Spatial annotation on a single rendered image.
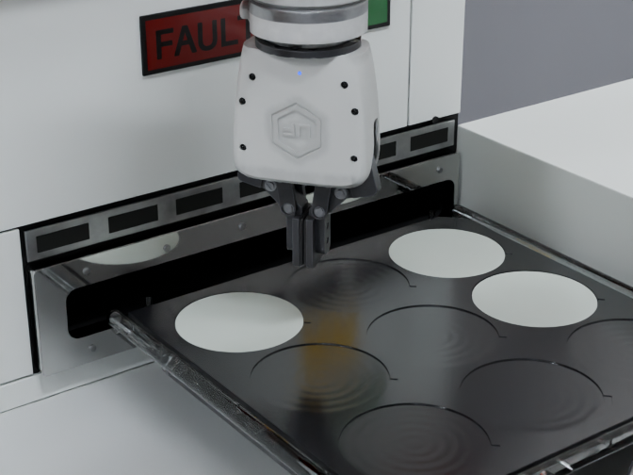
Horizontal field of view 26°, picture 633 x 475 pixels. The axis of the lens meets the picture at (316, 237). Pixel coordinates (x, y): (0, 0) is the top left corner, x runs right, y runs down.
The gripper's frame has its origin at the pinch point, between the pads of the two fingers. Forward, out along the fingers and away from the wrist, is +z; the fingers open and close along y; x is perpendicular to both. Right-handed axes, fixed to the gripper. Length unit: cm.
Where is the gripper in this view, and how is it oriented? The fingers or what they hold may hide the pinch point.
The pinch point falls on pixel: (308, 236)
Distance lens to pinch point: 103.1
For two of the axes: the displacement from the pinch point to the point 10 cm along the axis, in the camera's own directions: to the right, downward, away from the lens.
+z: 0.0, 9.1, 4.1
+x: 2.8, -4.0, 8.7
